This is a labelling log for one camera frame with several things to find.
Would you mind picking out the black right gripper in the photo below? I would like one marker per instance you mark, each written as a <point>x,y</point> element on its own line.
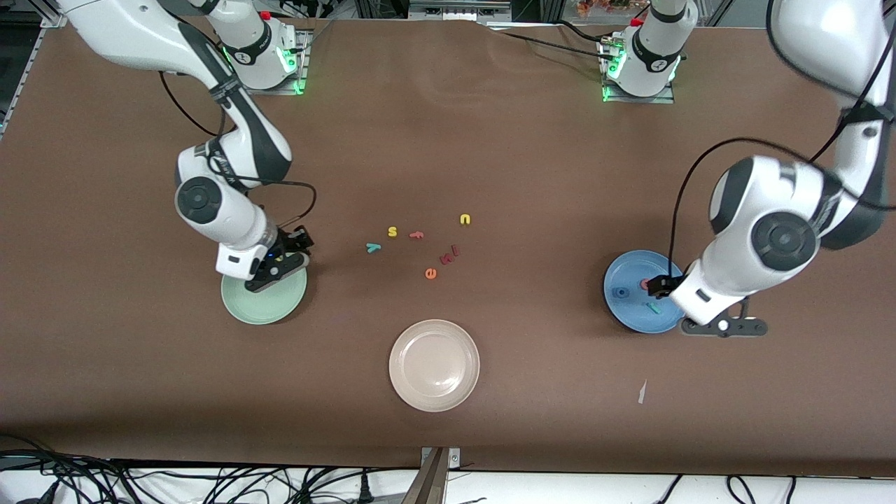
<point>288,245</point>

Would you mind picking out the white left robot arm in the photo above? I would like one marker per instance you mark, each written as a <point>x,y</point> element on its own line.
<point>770,238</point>

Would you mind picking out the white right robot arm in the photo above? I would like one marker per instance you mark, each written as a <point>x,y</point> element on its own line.
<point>217,210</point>

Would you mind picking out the blue plate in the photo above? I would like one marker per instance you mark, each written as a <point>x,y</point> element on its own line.
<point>630,315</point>

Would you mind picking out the light green plate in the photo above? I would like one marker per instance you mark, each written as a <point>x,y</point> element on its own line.
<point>266,308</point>

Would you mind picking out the white paper scrap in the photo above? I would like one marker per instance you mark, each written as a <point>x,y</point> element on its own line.
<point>641,394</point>

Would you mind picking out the brown table cover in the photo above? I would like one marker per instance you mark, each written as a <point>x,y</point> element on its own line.
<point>448,140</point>

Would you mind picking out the beige plate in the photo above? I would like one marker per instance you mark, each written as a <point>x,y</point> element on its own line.
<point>434,365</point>

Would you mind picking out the black power plug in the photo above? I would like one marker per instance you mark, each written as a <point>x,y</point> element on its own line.
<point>364,490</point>

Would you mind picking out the silver metal clamp plate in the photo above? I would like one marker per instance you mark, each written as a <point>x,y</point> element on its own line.
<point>455,458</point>

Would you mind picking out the silver background metal plate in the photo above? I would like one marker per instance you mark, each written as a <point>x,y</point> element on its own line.
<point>455,10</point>

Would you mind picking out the orange dried flowers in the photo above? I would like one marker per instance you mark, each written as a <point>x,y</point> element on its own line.
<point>595,7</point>

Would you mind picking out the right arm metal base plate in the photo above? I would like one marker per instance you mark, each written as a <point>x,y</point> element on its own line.
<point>269,91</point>

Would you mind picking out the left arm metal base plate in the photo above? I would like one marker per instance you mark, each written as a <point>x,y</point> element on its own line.
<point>637,99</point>

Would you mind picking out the brown slanted mount bar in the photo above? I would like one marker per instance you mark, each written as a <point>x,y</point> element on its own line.
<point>428,483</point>

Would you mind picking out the silver table edge rail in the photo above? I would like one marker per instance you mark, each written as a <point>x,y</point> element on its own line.
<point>26,66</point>

